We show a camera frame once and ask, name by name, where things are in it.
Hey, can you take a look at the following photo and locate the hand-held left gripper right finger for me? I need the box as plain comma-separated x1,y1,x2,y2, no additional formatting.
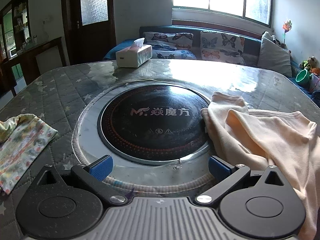
194,156,288,205

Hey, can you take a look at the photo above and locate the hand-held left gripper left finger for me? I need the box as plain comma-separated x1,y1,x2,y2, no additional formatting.
34,155,128,205

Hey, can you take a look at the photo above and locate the cream sweatshirt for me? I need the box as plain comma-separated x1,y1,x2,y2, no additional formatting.
201,91,320,240

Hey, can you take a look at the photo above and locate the round black induction cooktop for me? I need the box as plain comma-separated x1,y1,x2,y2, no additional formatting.
73,80,215,167

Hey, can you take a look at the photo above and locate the floral patterned cloth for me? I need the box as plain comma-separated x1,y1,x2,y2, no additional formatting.
0,114,58,195

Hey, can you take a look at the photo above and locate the white tissue box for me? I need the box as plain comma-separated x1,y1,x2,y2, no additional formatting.
115,37,153,68

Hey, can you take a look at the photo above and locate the blue sofa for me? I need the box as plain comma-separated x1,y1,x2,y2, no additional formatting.
102,20,320,93

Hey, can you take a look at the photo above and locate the butterfly print cushion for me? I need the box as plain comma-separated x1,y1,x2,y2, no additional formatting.
142,32,195,60
200,31,245,65

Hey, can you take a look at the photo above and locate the green bowl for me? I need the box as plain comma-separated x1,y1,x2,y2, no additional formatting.
295,69,312,84

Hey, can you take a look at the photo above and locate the grey pillow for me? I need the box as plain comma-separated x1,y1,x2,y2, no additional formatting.
257,31,292,77

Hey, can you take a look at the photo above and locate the dark wooden door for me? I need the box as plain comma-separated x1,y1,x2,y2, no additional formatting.
61,0,117,65

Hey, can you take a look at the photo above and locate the clear plastic storage box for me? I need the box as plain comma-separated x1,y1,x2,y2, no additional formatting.
309,74,320,92

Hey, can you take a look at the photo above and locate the dark wooden sideboard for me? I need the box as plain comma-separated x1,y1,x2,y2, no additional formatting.
0,37,63,95

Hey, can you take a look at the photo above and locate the black and white plush toy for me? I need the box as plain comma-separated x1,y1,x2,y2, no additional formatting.
271,35,285,48

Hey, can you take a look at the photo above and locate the brown stuffed toy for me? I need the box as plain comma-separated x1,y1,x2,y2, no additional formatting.
300,56,319,70

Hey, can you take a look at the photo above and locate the colourful pinwheel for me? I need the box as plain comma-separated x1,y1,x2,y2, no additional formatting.
282,19,293,45

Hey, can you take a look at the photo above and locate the dark wooden display cabinet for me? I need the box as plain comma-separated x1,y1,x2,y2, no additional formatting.
0,0,32,60

